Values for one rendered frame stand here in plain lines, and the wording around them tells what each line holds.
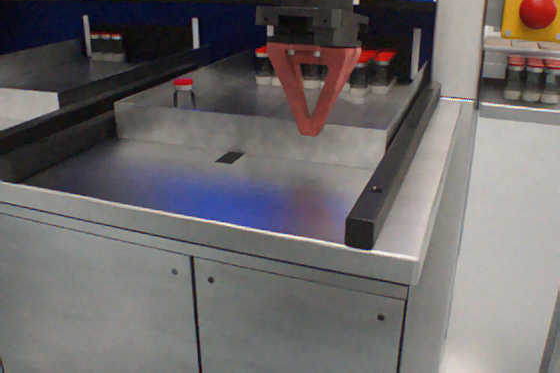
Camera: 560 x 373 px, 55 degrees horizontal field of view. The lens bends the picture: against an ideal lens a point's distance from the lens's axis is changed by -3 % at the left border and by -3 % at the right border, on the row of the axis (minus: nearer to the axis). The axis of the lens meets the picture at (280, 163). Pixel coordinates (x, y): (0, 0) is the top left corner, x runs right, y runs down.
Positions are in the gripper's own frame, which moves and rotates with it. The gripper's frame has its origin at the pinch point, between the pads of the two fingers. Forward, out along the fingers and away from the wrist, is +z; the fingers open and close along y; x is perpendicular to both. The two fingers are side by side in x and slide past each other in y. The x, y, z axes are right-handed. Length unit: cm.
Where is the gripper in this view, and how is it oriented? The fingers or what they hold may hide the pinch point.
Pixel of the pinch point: (309, 125)
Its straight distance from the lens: 45.6
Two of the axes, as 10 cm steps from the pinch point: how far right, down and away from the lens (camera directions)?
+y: 3.5, -1.9, 9.2
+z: -0.5, 9.7, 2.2
